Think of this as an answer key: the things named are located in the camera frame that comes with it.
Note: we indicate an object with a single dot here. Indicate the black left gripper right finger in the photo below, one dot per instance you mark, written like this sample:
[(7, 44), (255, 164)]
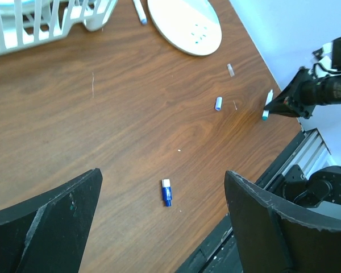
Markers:
[(276, 235)]

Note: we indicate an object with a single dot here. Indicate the light blue pen cap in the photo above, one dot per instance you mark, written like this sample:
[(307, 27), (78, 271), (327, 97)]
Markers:
[(218, 103)]

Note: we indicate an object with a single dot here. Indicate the blue and white pen cap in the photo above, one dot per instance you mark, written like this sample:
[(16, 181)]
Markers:
[(167, 192)]

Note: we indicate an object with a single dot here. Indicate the white plastic dish basket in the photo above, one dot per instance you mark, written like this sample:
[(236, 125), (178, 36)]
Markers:
[(26, 24)]

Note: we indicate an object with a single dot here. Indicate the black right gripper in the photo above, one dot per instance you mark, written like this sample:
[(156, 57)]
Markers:
[(304, 93)]

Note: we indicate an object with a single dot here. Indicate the cream and blue plate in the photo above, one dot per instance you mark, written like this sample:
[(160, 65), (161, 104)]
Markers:
[(192, 27)]

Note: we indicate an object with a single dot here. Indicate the white pen with blue end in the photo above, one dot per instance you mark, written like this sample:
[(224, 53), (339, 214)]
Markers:
[(140, 11)]

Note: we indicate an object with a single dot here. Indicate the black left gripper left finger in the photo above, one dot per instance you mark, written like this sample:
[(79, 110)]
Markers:
[(49, 232)]

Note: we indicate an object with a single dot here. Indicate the small clear plastic piece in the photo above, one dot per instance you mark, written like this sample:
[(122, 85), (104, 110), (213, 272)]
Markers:
[(230, 70)]

